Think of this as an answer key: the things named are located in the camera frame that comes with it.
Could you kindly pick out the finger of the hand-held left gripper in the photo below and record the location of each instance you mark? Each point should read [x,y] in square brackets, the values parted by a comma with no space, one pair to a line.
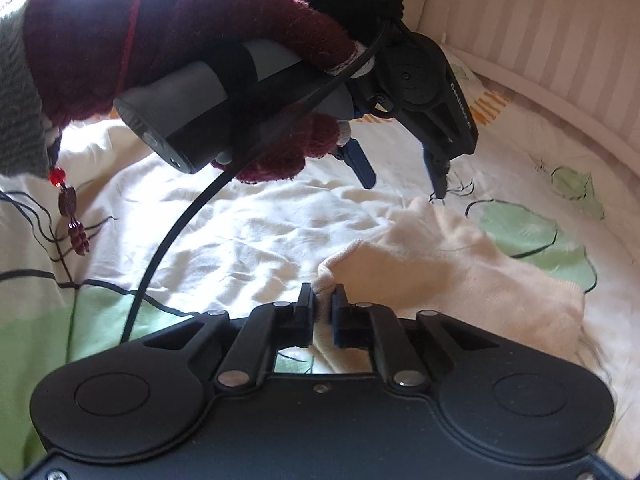
[437,175]
[357,160]

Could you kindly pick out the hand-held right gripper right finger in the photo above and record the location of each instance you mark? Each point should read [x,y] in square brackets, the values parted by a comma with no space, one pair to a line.
[340,320]

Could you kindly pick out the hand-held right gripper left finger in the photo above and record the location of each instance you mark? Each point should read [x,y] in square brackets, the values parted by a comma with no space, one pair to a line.
[305,320]

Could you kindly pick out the pale knit garment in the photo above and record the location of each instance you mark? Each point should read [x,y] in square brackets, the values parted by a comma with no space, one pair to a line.
[450,270]

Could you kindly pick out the person's left forearm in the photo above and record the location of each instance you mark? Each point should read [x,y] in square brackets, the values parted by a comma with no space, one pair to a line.
[17,100]

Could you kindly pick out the person's left hand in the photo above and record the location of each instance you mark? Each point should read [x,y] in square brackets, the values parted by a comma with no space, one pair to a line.
[175,15]

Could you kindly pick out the leaf print bed sheet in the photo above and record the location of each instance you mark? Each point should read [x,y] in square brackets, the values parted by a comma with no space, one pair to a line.
[250,230]

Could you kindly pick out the striped padded bed surround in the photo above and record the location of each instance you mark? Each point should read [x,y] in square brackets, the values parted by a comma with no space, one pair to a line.
[550,35]

